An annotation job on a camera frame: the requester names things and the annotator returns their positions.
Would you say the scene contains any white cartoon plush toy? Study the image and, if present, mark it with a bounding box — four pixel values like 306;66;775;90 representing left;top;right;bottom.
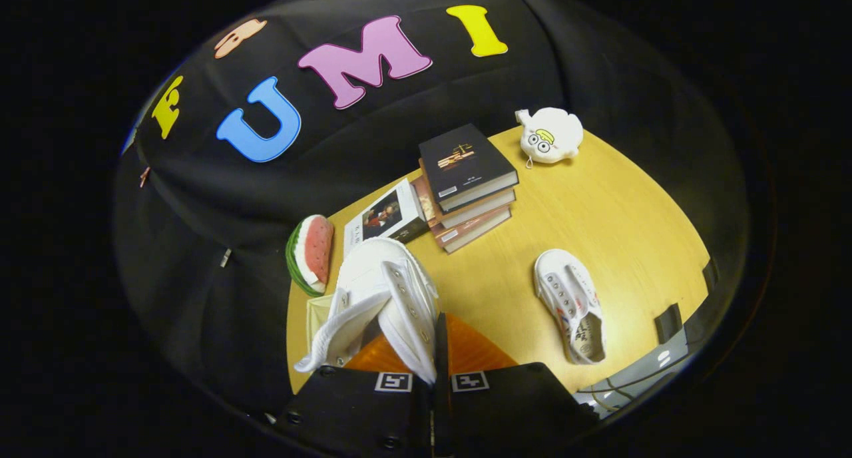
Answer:
515;107;584;169

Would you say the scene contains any black backdrop cloth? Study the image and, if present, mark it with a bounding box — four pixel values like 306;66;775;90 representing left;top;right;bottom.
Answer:
113;0;753;419

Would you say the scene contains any white book with portrait cover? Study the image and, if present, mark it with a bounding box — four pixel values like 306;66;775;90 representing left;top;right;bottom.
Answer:
343;178;429;258

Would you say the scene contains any brown cover book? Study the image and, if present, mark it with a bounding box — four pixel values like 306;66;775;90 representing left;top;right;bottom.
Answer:
429;205;513;254
411;175;517;230

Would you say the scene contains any watermelon slice plush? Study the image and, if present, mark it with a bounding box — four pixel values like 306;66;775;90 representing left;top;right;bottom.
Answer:
286;214;335;297

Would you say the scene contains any white canvas shoe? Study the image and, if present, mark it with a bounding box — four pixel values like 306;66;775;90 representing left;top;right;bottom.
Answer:
294;237;441;385
533;248;607;366

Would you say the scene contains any beige fabric storage box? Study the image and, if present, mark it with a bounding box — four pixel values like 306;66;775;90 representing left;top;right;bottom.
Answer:
305;293;340;359

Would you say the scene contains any dark hardcover book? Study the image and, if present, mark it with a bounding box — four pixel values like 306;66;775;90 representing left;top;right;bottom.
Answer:
419;123;519;213

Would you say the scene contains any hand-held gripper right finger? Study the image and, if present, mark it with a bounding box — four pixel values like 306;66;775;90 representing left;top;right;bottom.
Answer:
433;312;600;458

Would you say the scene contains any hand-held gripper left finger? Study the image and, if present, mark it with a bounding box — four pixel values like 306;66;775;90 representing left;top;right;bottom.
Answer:
275;335;435;458

